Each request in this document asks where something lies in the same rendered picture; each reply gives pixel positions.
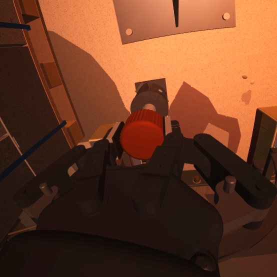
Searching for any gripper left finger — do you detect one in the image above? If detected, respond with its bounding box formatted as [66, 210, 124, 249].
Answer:
[13, 121, 126, 209]

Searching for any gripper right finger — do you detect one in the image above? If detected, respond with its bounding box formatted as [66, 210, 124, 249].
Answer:
[147, 115, 277, 211]

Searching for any red ribbed knob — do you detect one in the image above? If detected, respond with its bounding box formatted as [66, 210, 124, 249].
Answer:
[119, 108, 165, 161]

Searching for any blue bar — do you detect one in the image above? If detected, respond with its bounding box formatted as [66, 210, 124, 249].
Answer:
[0, 21, 32, 32]
[0, 119, 68, 183]

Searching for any grey plate with orange stud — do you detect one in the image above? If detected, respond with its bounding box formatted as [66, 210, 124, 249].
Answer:
[183, 170, 209, 187]

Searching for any yellow green box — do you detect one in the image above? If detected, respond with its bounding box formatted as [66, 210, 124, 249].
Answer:
[246, 105, 277, 174]

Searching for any yellow block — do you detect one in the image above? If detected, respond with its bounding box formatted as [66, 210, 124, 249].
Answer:
[88, 123, 117, 143]

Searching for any grey round disc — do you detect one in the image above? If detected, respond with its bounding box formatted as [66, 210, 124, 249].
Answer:
[130, 83, 169, 118]

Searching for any grey slotted plate with bolts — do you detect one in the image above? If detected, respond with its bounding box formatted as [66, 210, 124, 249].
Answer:
[112, 0, 236, 45]

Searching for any brown wooden frame with blocks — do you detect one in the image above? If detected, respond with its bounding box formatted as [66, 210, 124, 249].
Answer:
[12, 0, 86, 150]

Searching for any grey square base plate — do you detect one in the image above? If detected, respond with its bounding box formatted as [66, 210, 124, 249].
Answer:
[134, 78, 167, 103]

